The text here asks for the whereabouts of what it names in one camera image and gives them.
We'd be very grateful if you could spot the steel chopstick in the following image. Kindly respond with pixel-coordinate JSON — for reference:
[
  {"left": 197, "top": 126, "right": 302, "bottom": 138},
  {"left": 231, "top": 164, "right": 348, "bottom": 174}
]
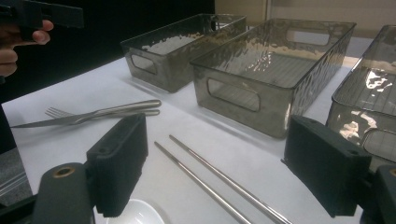
[
  {"left": 168, "top": 133, "right": 292, "bottom": 224},
  {"left": 154, "top": 141, "right": 252, "bottom": 224}
]

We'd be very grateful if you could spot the aluminium floor rail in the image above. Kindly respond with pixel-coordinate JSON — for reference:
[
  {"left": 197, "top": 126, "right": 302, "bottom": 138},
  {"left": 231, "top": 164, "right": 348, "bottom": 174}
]
[{"left": 0, "top": 171, "right": 32, "bottom": 200}]

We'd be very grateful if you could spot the black curtain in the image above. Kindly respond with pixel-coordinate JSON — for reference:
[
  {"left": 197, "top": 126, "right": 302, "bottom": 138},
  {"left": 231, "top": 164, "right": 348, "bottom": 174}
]
[{"left": 0, "top": 0, "right": 216, "bottom": 105}]

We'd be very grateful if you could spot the white ceramic spoon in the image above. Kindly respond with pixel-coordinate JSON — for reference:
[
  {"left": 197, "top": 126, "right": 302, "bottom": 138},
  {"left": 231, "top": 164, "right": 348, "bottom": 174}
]
[{"left": 92, "top": 199, "right": 166, "bottom": 224}]

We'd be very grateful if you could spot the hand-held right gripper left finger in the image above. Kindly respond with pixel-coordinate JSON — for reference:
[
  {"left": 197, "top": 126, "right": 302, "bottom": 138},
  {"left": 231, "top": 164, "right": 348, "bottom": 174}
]
[{"left": 86, "top": 112, "right": 149, "bottom": 218}]

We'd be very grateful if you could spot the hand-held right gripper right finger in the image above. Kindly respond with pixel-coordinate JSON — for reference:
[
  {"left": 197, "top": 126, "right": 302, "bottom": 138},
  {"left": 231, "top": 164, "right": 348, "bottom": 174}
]
[{"left": 281, "top": 115, "right": 374, "bottom": 218}]

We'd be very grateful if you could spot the clear grey plastic bin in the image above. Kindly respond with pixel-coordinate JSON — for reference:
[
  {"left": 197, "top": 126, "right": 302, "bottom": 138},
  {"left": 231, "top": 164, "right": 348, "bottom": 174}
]
[
  {"left": 190, "top": 18, "right": 358, "bottom": 139},
  {"left": 325, "top": 24, "right": 396, "bottom": 166},
  {"left": 120, "top": 13, "right": 248, "bottom": 93}
]

